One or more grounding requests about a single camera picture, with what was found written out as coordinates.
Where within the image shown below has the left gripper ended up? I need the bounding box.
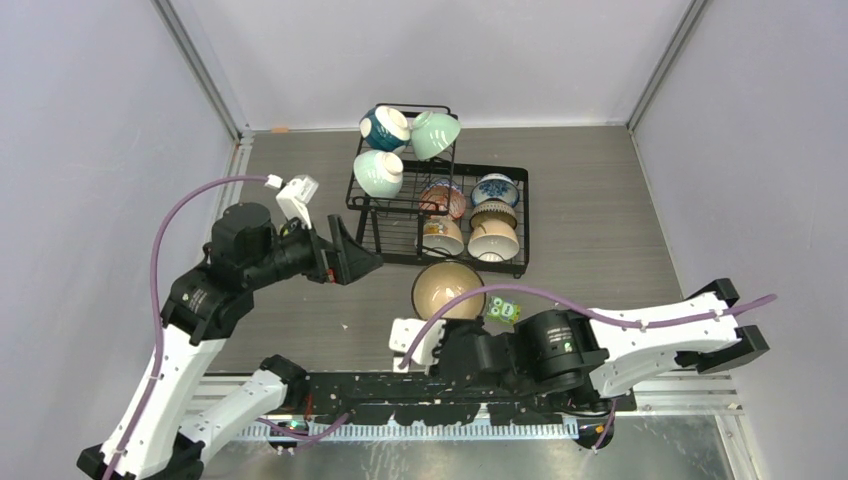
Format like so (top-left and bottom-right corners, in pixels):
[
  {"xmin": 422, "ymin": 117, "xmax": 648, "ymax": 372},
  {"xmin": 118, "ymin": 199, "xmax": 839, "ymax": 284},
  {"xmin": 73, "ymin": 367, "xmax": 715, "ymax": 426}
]
[{"xmin": 246, "ymin": 212, "xmax": 383, "ymax": 288}]

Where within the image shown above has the teal bowl tan interior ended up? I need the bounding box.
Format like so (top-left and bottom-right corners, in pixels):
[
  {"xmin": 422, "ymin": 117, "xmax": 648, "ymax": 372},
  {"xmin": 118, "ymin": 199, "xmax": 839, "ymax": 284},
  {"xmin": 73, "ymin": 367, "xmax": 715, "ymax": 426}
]
[{"xmin": 411, "ymin": 260, "xmax": 487, "ymax": 320}]

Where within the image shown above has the mint green bowl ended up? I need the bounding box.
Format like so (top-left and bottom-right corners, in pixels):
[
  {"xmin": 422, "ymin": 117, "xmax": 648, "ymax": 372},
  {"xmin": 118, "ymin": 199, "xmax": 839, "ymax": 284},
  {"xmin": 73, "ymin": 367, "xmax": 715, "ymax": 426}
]
[{"xmin": 411, "ymin": 111, "xmax": 462, "ymax": 160}]

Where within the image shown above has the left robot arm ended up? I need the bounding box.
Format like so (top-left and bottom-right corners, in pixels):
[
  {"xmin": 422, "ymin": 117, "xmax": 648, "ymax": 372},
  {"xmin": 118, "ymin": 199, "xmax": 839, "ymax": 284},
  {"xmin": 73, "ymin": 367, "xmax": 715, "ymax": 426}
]
[{"xmin": 77, "ymin": 202, "xmax": 383, "ymax": 479}]

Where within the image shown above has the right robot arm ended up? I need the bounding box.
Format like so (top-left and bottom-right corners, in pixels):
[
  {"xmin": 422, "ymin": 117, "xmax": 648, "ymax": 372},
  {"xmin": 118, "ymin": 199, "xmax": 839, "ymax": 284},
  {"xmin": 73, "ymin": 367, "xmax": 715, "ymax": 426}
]
[{"xmin": 394, "ymin": 279, "xmax": 776, "ymax": 411}]

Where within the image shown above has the green owl block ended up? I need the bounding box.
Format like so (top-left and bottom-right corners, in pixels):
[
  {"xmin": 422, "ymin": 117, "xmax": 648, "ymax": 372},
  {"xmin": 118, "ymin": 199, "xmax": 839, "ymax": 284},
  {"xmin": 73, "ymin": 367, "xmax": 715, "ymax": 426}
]
[{"xmin": 483, "ymin": 295, "xmax": 521, "ymax": 325}]

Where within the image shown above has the pale mint bowl front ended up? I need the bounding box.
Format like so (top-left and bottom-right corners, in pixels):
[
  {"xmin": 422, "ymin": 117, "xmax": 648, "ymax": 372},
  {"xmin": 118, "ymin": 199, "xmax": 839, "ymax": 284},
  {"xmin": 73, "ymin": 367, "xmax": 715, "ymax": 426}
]
[{"xmin": 353, "ymin": 150, "xmax": 404, "ymax": 199}]

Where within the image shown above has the cream bowl left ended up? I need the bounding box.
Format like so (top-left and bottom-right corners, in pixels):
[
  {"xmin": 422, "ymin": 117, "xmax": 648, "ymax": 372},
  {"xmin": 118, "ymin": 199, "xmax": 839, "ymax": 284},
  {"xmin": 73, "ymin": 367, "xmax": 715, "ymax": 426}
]
[{"xmin": 420, "ymin": 216, "xmax": 465, "ymax": 258}]

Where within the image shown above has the cream bowl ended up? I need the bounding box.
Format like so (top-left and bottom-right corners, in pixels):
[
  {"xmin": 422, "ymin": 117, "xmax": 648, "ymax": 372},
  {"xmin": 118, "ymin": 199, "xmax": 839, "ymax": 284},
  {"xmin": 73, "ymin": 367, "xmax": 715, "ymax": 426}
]
[
  {"xmin": 420, "ymin": 216, "xmax": 465, "ymax": 258},
  {"xmin": 467, "ymin": 219, "xmax": 520, "ymax": 263}
]

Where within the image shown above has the red patterned bowl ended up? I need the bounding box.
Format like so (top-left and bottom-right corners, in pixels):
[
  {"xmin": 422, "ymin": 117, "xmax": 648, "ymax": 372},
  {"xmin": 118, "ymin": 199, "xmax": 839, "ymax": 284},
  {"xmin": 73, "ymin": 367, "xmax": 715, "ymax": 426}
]
[{"xmin": 419, "ymin": 184, "xmax": 467, "ymax": 220}]

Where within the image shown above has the cream bowl right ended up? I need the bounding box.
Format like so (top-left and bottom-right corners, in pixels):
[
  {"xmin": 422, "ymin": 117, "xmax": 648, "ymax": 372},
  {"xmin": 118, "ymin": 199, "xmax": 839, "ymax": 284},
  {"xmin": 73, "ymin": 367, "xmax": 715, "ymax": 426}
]
[{"xmin": 467, "ymin": 219, "xmax": 520, "ymax": 263}]

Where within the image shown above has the dark teal bowl white foot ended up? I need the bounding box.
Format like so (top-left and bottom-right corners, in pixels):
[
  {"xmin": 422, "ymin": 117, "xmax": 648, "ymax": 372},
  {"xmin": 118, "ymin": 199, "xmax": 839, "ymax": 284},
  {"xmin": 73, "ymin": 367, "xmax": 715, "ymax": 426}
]
[{"xmin": 359, "ymin": 105, "xmax": 411, "ymax": 153}]

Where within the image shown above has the brown rimmed stacked bowl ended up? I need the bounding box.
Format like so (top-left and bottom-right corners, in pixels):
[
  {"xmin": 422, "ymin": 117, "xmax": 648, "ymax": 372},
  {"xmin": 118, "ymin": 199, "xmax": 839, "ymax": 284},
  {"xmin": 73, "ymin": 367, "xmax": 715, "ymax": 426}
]
[{"xmin": 469, "ymin": 199, "xmax": 518, "ymax": 230}]

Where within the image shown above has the blue white patterned bowl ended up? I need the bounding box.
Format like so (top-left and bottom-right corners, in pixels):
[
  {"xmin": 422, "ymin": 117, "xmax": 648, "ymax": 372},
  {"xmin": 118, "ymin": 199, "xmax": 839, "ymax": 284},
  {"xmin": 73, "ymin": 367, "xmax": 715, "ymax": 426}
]
[{"xmin": 470, "ymin": 173, "xmax": 520, "ymax": 207}]

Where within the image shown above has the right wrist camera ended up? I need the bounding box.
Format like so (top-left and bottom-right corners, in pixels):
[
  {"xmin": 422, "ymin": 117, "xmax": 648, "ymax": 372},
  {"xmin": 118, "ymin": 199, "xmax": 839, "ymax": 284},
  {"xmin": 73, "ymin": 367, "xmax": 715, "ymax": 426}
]
[{"xmin": 388, "ymin": 319, "xmax": 446, "ymax": 369}]

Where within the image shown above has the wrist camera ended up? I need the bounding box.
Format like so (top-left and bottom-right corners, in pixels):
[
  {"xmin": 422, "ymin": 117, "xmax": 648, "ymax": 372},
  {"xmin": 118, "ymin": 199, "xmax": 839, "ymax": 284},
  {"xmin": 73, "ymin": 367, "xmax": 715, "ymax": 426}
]
[
  {"xmin": 388, "ymin": 319, "xmax": 446, "ymax": 369},
  {"xmin": 264, "ymin": 174, "xmax": 319, "ymax": 230}
]

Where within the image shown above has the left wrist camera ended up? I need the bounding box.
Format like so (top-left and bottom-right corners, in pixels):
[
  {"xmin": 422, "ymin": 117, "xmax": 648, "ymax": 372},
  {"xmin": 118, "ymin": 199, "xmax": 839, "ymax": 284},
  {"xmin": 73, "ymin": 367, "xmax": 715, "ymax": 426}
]
[{"xmin": 264, "ymin": 174, "xmax": 319, "ymax": 230}]

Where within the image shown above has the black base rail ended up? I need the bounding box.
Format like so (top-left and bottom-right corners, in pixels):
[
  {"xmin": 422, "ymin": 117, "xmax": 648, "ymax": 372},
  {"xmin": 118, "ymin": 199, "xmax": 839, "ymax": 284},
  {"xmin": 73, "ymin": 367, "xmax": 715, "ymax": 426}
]
[{"xmin": 278, "ymin": 372, "xmax": 611, "ymax": 426}]

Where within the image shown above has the black wire dish rack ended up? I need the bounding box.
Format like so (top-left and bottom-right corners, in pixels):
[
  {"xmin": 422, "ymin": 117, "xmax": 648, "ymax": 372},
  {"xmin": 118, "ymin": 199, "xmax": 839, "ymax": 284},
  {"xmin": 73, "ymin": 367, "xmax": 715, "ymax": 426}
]
[{"xmin": 346, "ymin": 144, "xmax": 530, "ymax": 279}]

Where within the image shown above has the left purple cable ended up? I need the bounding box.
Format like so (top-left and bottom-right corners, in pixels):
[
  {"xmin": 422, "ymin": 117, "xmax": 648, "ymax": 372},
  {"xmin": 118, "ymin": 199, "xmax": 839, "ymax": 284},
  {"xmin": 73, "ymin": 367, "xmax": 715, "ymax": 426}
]
[{"xmin": 99, "ymin": 174, "xmax": 283, "ymax": 480}]

